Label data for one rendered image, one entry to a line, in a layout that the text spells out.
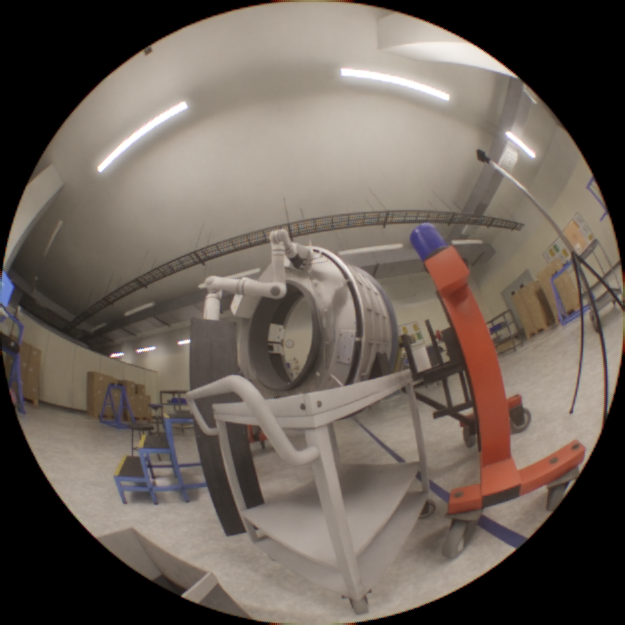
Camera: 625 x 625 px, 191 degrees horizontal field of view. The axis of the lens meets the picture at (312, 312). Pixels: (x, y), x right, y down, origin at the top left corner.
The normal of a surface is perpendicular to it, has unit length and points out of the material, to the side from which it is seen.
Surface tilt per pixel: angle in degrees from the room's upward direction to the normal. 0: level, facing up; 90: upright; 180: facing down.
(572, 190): 90
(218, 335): 90
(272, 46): 180
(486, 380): 90
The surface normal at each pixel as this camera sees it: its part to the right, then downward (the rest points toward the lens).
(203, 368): 0.58, -0.44
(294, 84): 0.18, 0.89
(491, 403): -0.68, -0.18
